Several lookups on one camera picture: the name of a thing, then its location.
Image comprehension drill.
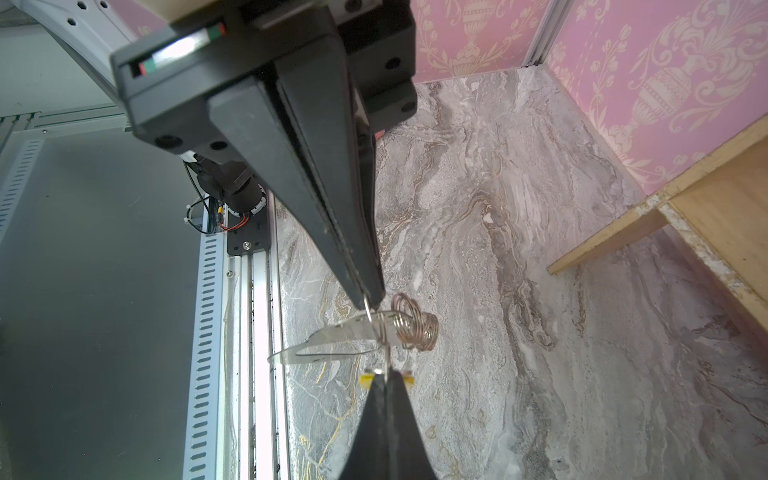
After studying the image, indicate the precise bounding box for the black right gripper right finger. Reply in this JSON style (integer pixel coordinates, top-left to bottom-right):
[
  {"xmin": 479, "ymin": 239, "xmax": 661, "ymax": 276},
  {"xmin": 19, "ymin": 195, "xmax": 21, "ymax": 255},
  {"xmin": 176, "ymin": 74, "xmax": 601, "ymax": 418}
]
[{"xmin": 386, "ymin": 370, "xmax": 437, "ymax": 480}]

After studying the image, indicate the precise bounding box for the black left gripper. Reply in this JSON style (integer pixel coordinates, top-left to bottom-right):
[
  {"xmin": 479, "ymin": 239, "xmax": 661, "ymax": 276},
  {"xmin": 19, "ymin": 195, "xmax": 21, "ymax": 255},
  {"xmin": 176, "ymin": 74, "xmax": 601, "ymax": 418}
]
[{"xmin": 110, "ymin": 1, "xmax": 417, "ymax": 309}]

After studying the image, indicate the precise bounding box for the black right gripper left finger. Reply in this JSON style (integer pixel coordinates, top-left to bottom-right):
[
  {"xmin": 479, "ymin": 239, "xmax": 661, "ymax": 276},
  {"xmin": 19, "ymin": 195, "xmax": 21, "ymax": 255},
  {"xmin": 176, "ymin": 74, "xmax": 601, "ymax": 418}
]
[{"xmin": 339, "ymin": 374, "xmax": 389, "ymax": 479}]

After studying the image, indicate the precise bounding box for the key with yellow tag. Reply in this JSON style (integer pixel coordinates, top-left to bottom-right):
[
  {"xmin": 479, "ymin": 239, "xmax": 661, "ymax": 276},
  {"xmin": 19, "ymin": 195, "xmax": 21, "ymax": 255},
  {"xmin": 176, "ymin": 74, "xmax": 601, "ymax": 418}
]
[{"xmin": 359, "ymin": 369, "xmax": 415, "ymax": 390}]

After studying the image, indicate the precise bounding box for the silver metal keyring bottle opener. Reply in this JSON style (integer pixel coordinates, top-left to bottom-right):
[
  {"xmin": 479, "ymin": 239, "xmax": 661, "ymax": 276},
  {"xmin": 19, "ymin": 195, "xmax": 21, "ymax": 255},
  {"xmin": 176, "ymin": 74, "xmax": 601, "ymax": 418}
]
[{"xmin": 268, "ymin": 292, "xmax": 440, "ymax": 365}]

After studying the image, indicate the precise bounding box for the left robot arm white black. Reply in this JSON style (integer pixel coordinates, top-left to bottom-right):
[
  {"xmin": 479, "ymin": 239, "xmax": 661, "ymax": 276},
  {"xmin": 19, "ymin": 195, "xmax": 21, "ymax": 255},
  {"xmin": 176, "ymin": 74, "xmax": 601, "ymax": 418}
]
[{"xmin": 19, "ymin": 1, "xmax": 417, "ymax": 309}]

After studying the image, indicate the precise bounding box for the wooden two-tier shelf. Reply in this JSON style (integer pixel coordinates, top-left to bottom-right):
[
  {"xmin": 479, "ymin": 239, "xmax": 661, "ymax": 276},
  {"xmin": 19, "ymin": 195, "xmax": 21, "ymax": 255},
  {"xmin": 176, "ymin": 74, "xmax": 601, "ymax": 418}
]
[{"xmin": 547, "ymin": 118, "xmax": 767, "ymax": 327}]

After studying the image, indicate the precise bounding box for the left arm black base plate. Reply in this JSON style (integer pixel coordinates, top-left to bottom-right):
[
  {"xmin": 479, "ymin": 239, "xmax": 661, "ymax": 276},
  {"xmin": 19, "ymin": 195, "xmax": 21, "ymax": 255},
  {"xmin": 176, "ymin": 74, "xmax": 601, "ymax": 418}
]
[{"xmin": 184, "ymin": 154, "xmax": 271, "ymax": 257}]

